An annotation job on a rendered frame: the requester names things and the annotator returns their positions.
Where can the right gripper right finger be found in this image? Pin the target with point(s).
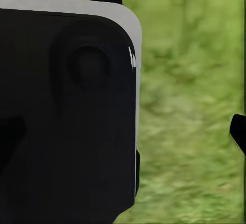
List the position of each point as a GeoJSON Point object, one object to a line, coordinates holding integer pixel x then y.
{"type": "Point", "coordinates": [238, 130]}

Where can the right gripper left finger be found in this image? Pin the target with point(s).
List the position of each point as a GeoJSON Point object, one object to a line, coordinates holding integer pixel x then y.
{"type": "Point", "coordinates": [12, 132]}

